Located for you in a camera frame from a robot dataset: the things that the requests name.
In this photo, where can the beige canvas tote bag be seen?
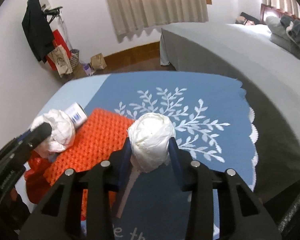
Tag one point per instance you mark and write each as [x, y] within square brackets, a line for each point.
[60, 58]

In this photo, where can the beige left window curtain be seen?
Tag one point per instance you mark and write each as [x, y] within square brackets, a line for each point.
[132, 15]

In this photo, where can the orange foam net sleeve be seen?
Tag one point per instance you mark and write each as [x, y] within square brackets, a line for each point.
[103, 133]

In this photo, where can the white tissue ball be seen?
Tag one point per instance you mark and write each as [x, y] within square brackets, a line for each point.
[149, 138]

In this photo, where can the folded grey blanket stack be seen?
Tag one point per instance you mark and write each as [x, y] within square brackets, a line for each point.
[285, 32]

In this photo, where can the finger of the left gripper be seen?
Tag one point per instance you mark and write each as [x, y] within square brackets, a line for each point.
[31, 139]

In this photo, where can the brown paper bag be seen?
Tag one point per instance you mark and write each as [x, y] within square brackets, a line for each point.
[98, 62]

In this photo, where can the blue patterned tablecloth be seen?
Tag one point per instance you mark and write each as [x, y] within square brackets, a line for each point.
[206, 114]

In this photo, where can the white plastic bag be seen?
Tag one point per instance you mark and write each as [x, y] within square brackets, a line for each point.
[62, 134]

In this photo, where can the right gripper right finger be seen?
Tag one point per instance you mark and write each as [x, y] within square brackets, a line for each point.
[240, 214]

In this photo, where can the white medicine box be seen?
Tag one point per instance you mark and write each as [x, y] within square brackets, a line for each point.
[77, 115]

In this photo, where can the wooden headboard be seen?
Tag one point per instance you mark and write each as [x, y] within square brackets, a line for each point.
[267, 10]

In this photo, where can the red plastic bag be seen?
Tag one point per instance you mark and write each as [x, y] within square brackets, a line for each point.
[36, 184]

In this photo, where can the grey bed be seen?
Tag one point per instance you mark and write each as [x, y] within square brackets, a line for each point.
[271, 78]

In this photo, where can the black hanging coat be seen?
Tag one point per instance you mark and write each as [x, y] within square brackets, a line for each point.
[37, 31]

